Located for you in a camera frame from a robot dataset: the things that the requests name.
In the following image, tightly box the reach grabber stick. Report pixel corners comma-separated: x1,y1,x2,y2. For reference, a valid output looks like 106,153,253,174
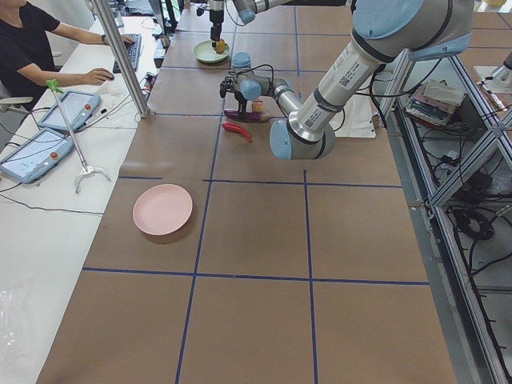
46,79,111,194

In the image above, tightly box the red chili pepper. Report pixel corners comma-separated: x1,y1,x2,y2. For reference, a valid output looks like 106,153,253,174
222,122,253,143

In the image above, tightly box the person in black shirt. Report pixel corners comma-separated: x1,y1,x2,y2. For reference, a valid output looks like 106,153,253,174
1,1,110,110

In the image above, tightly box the person's hand on keyboard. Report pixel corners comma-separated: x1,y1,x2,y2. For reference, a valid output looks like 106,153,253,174
121,34,135,45

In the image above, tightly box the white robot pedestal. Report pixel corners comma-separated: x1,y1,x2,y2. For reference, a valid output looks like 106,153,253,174
330,95,376,138

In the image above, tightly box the purple eggplant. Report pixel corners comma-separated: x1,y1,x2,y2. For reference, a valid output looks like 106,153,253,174
223,109,271,122

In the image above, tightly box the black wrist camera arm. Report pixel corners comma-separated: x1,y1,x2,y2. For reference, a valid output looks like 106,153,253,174
219,77,234,98

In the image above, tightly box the aluminium frame post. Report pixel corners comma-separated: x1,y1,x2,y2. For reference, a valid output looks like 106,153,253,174
91,0,149,118

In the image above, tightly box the upper teach pendant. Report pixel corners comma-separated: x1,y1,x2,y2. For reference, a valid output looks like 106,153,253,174
37,90,101,132

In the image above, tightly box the black keyboard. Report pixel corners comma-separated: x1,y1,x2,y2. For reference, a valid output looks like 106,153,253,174
123,34,142,71

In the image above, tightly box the red yellow pomegranate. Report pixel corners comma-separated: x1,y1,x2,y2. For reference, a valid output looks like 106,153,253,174
213,39,228,54

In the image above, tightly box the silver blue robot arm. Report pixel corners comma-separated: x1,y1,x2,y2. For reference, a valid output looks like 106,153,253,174
205,0,357,42
221,0,474,160

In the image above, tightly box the stack of magazines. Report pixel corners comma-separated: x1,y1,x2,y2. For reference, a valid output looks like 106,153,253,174
405,80,466,126

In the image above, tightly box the lower teach pendant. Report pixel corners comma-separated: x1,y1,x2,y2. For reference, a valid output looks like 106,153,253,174
1,128,74,184

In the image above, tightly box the person's hand on mouse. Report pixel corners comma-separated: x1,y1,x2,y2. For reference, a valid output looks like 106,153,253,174
82,68,114,86

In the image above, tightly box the pink plate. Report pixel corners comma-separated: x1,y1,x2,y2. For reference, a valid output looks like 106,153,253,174
132,184,193,236

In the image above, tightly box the teach pendant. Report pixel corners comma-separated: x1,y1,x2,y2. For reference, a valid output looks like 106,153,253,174
37,90,101,132
1,128,74,184

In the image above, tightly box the pink peach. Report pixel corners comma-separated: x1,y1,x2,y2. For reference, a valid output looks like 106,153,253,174
250,98,266,114

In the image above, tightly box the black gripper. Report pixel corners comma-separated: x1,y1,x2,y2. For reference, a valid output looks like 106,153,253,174
234,90,248,110
210,0,224,42

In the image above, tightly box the green plate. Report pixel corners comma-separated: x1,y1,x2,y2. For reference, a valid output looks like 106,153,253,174
193,40,230,64

